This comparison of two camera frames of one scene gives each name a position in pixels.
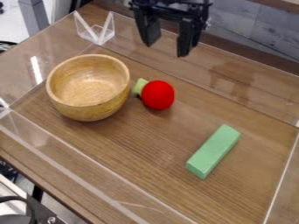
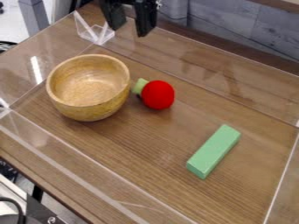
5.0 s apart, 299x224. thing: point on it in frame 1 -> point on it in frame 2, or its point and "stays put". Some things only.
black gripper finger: [190, 35] -> [146, 16]
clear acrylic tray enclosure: [138, 136] stays put
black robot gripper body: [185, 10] -> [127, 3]
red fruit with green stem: [157, 94] stays put
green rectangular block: [212, 150] stays put
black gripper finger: [150, 26] -> [114, 12]
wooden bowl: [89, 86] stays put
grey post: [34, 15] stays put
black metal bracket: [41, 213] stays put
